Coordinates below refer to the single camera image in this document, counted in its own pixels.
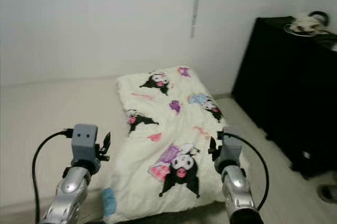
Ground cream cartoon print quilt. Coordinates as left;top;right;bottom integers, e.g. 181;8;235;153
105;66;251;222

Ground white sheeted mattress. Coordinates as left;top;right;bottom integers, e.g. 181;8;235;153
0;76;243;224

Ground black fabric wardrobe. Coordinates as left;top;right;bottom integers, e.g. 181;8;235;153
232;16;337;177

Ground grey slipper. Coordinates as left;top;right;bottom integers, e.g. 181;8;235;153
318;184;337;205

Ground crumpled beige cloth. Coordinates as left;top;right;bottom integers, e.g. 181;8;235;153
288;13;328;35

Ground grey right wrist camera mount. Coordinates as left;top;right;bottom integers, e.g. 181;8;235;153
216;127;243;175

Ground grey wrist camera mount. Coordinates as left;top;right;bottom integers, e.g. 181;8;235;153
71;124;100;168
216;127;243;175

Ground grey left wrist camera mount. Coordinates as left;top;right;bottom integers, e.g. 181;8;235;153
71;124;100;168

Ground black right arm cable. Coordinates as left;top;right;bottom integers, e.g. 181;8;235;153
221;132;270;211

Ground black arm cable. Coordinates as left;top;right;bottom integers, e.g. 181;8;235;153
221;132;270;211
32;128;75;224

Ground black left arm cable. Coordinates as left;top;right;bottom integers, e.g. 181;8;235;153
32;128;75;224

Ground white cable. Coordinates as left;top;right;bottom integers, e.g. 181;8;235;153
284;24;316;37

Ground hanging blind cord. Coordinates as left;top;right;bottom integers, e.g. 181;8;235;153
190;0;206;39

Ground black curved handle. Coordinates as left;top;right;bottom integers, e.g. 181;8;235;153
308;10;330;27

